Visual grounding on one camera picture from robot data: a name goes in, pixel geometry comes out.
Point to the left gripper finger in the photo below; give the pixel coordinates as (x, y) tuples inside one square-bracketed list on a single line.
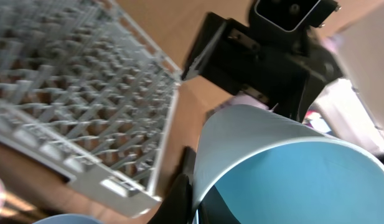
[(176, 208)]

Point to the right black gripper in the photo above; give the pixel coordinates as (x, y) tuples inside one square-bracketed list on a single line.
[(286, 81)]

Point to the light blue cup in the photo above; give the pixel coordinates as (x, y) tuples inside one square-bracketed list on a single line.
[(255, 166)]

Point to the large blue plate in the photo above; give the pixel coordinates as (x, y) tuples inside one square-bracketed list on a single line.
[(69, 219)]

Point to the grey dishwasher rack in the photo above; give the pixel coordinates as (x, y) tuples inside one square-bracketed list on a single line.
[(85, 91)]

